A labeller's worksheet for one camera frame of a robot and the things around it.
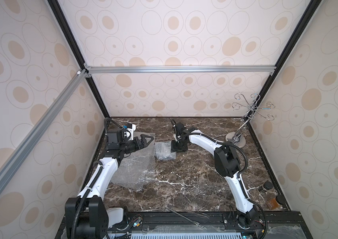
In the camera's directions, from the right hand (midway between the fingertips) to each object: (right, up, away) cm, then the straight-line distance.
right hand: (178, 149), depth 99 cm
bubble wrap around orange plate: (-27, -11, -7) cm, 30 cm away
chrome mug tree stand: (+41, +25, -17) cm, 51 cm away
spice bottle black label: (+45, -16, -23) cm, 53 cm away
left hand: (-14, +8, -21) cm, 27 cm away
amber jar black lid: (+47, -24, -25) cm, 58 cm away
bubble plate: (-10, -1, -2) cm, 11 cm away
